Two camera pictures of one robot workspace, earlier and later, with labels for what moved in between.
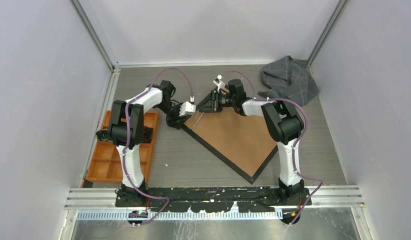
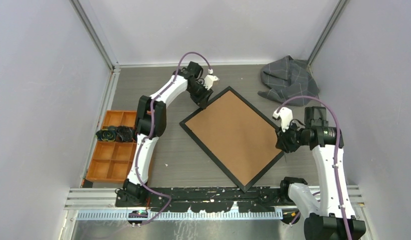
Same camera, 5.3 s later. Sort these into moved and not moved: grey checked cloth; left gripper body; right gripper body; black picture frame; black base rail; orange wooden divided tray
Moved: right gripper body; black picture frame; left gripper body
Not moved: black base rail; grey checked cloth; orange wooden divided tray
